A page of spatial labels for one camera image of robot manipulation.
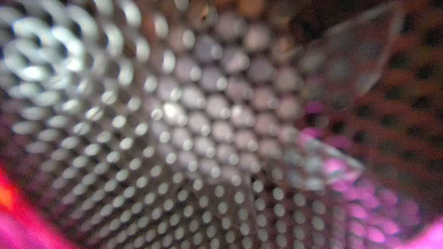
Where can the black magenta hair dryer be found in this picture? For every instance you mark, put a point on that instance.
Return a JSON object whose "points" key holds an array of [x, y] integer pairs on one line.
{"points": [[221, 124]]}

